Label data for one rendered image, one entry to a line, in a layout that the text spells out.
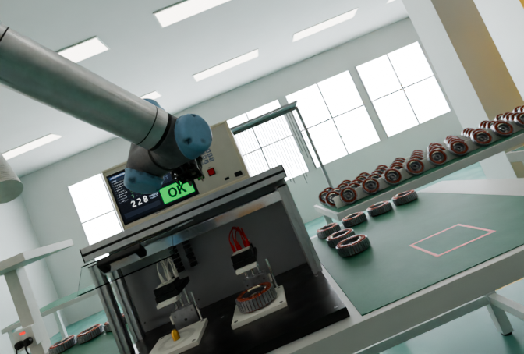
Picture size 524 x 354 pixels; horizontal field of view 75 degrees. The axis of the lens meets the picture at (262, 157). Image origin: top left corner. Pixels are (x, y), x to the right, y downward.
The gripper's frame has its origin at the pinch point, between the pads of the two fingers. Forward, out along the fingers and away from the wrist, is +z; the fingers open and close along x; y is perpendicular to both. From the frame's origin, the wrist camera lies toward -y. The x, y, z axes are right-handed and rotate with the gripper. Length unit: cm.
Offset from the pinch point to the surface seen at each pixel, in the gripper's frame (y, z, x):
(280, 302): 42.1, 5.8, 9.5
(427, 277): 51, -5, 42
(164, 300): 28.4, 11.6, -21.7
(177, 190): -1.1, 7.2, -8.7
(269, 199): 13.0, 10.0, 17.3
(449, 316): 66, 98, 73
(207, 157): -6.8, 4.6, 4.1
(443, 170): -3, 114, 122
